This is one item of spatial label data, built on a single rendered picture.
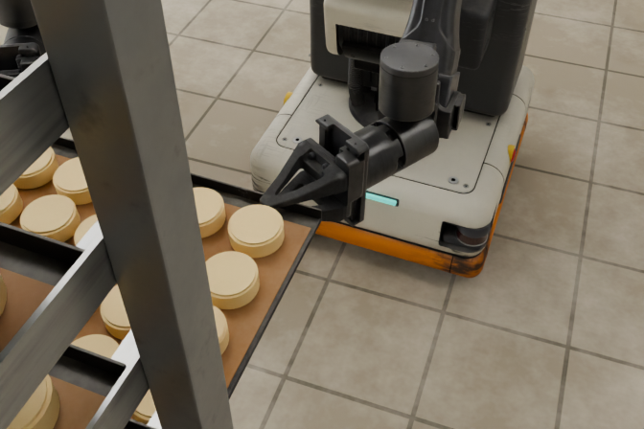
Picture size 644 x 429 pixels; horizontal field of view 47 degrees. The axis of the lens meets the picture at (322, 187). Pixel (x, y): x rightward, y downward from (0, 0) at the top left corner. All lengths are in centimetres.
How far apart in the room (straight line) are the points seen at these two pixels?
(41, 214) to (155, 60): 46
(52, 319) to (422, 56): 50
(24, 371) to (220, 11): 268
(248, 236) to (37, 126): 40
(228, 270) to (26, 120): 39
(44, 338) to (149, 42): 13
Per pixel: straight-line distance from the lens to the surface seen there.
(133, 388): 40
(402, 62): 71
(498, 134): 192
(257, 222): 66
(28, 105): 27
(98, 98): 26
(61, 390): 42
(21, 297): 35
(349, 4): 151
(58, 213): 71
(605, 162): 237
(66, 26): 25
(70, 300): 32
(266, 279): 65
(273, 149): 183
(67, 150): 80
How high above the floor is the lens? 148
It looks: 44 degrees down
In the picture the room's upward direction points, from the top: straight up
